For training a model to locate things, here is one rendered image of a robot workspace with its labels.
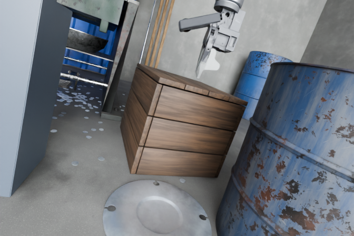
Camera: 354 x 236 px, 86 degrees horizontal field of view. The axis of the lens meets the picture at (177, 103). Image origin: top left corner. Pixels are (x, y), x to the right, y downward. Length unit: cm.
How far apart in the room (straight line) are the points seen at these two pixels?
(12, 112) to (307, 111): 58
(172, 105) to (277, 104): 32
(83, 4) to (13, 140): 77
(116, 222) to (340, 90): 53
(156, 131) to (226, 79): 252
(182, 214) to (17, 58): 54
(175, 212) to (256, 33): 300
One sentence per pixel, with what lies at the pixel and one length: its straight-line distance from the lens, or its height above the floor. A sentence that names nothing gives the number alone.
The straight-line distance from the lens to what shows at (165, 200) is 64.
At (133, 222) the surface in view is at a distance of 55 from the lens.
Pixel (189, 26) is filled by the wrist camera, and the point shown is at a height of 51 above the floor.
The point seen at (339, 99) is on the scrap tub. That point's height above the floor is 43.
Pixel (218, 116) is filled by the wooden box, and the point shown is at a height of 27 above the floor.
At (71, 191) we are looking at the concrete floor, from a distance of 62.
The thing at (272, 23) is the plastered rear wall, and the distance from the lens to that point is 352.
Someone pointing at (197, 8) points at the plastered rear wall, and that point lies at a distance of 280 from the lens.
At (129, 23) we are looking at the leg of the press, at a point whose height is 52.
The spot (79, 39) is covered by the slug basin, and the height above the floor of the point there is 36.
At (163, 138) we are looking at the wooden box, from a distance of 67.
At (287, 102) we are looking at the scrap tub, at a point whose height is 40.
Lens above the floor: 40
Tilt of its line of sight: 11 degrees down
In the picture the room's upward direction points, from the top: 18 degrees clockwise
